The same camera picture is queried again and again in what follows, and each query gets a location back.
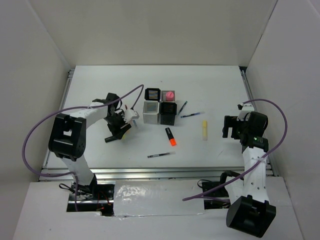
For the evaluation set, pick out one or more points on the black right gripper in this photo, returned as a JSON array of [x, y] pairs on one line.
[[231, 121]]

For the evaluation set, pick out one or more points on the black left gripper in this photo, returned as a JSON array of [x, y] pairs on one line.
[[117, 131]]

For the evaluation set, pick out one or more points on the yellow black highlighter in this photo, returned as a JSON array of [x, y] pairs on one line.
[[114, 137]]

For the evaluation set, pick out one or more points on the pale yellow highlighter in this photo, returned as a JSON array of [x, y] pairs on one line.
[[204, 130]]

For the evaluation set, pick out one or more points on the orange black highlighter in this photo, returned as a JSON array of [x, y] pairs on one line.
[[170, 136]]

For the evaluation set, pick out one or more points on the black pen refill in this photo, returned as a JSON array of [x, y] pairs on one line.
[[161, 154]]

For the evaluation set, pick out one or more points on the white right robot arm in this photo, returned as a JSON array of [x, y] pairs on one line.
[[250, 210]]

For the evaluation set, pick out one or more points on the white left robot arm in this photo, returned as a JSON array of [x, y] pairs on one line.
[[68, 136]]

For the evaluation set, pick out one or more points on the white front-left container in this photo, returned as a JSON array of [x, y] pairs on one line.
[[151, 112]]

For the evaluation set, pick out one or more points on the black back-left container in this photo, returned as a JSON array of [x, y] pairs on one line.
[[152, 94]]

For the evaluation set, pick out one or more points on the blue pen refill right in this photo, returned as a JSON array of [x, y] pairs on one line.
[[192, 114]]

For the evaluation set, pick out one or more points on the black front-right container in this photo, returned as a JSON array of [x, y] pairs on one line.
[[168, 112]]

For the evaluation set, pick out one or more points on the grey back-right container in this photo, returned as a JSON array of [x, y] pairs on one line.
[[163, 95]]

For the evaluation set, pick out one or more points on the green pen refill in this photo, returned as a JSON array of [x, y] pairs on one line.
[[182, 107]]

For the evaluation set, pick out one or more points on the white foil cover board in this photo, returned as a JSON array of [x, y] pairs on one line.
[[156, 198]]

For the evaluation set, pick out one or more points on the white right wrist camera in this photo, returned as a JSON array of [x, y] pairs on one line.
[[244, 110]]

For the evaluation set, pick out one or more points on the aluminium front rail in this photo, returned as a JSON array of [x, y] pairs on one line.
[[160, 173]]

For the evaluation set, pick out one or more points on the aluminium left rail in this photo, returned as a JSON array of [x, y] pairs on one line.
[[61, 106]]

